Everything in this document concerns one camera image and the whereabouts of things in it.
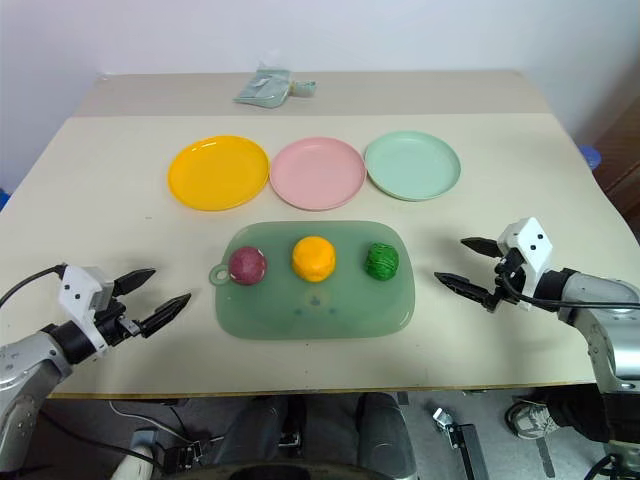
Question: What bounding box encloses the green translucent cutting board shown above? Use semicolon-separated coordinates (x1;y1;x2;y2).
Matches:
208;220;419;342

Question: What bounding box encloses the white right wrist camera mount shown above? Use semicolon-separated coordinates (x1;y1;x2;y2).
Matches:
496;216;556;301

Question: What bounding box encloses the white rounded foot cover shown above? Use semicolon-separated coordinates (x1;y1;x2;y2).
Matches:
111;429;157;480

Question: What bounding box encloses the orange ball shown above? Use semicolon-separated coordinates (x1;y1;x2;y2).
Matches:
290;235;337;283

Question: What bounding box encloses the blue round stool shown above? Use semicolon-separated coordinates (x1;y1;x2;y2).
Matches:
579;144;604;172

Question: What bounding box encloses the light green plate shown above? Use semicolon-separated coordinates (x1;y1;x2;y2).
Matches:
363;130;463;203

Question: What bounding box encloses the grey white sneaker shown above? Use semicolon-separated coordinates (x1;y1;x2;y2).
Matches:
505;399;559;442

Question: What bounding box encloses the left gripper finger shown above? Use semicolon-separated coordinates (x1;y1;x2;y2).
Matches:
139;293;193;338
113;268;158;298

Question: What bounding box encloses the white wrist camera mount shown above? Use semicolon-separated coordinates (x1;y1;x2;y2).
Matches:
496;216;556;301
57;264;117;352

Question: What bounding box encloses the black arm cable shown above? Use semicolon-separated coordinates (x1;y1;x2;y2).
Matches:
501;272;640;312
0;264;68;307

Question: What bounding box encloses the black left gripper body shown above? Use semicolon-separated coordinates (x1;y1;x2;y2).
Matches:
93;297;144;348

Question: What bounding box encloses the green ball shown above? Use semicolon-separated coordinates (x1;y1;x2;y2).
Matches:
362;241;401;282

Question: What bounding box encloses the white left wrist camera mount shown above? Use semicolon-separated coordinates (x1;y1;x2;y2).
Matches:
57;264;117;352

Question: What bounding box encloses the dark grey rounded shape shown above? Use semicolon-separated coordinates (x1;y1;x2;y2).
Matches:
356;392;417;480

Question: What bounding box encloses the black trouser leg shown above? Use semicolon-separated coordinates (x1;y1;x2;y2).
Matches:
541;389;610;444

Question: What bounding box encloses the white floor cable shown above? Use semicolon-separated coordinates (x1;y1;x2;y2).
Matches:
108;399;187;444

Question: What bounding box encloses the yellow plate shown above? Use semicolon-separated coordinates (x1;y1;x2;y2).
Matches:
167;134;272;213

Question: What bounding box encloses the pink plate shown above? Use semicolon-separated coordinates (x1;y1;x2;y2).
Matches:
269;136;368;212

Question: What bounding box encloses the black metal stand base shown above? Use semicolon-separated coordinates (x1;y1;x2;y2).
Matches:
431;406;490;480

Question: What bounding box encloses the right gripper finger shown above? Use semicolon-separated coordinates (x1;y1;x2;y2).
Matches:
460;237;502;259
433;271;499;314

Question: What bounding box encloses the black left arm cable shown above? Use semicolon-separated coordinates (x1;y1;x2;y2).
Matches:
0;264;68;307

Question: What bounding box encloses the brown wooden cabinet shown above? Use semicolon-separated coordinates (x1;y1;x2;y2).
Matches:
574;93;640;232

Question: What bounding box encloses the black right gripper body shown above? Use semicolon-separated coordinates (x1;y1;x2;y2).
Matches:
492;247;527;305

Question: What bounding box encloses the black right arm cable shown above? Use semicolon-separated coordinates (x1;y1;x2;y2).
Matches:
501;272;640;312

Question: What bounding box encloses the dark red ball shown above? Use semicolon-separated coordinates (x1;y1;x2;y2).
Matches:
227;245;268;287

